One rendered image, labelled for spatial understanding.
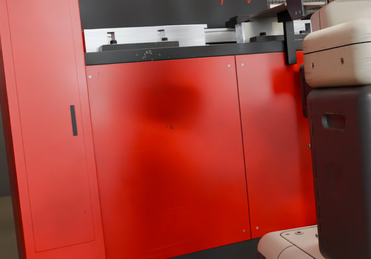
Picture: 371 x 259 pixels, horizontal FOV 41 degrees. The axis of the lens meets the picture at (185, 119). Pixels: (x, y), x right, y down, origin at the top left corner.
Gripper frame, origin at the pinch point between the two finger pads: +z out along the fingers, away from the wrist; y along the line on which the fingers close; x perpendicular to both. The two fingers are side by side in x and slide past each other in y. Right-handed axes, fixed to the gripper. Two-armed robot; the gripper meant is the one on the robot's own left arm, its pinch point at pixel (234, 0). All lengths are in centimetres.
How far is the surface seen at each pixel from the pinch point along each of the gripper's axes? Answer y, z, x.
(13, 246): 96, 135, -46
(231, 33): -18, 32, -54
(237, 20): -20, 25, -52
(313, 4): -36.2, 7.2, -13.0
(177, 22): 2, 34, -81
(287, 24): -29.4, 16.7, -19.3
